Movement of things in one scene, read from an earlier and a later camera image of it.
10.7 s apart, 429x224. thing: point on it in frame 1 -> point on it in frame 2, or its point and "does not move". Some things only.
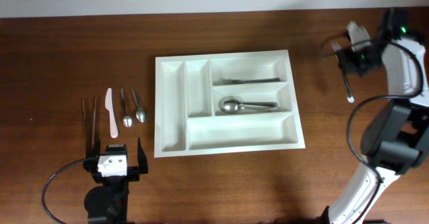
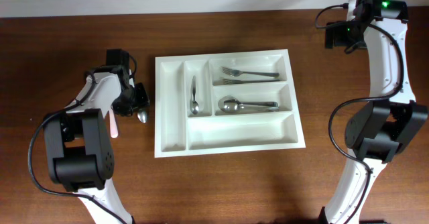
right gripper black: x=350 y=66 -> x=335 y=35
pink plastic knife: x=108 y=105 does not move
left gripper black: x=133 y=174 -> x=140 y=96
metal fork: x=350 y=96 -> x=236 y=72
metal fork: x=228 y=81 does not move
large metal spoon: x=231 y=105 does not move
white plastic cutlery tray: x=225 y=103 does not move
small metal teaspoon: x=127 y=119 -> x=194 y=106
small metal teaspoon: x=140 y=114 does not move
